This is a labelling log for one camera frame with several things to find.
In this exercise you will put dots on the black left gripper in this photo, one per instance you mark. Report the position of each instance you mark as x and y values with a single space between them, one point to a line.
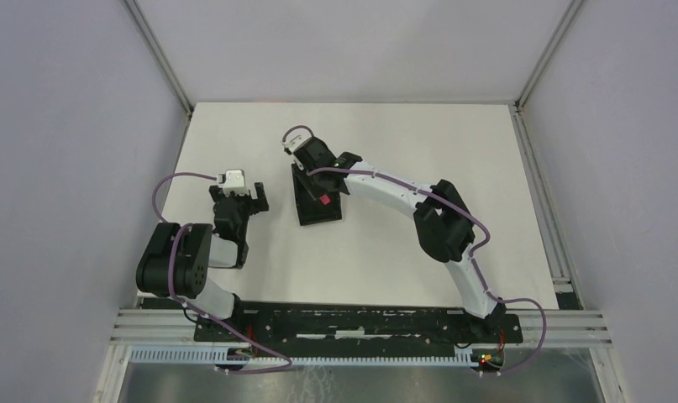
259 204

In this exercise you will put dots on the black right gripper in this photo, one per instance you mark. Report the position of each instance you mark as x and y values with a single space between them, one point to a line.
318 191

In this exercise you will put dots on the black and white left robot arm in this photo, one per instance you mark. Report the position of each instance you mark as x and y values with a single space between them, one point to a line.
176 266

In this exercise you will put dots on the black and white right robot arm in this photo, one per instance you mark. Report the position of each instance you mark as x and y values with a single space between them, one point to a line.
444 225

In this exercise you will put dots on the black plastic bin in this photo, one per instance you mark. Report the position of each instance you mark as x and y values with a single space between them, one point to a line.
312 211

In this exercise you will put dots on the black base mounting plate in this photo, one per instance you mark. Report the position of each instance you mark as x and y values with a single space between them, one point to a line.
304 330

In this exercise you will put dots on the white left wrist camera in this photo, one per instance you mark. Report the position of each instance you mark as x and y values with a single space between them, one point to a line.
232 180

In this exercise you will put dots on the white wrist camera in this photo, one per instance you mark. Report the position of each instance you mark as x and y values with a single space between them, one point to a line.
232 180
288 148

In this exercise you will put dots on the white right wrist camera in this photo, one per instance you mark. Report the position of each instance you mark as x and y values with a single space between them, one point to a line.
288 148

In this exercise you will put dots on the aluminium left corner post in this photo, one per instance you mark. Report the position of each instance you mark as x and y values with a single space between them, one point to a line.
152 43

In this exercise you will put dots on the aluminium corner post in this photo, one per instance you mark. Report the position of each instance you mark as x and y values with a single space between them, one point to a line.
152 43
560 31

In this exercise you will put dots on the white slotted cable duct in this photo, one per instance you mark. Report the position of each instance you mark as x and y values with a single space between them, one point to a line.
215 355

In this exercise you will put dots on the aluminium right corner post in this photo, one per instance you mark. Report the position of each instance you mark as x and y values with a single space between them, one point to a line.
560 31

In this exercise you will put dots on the aluminium right side rail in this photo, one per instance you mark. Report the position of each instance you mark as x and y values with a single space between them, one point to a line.
558 258

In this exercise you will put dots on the aluminium front frame rail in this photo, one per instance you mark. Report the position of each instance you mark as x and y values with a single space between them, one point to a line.
565 329

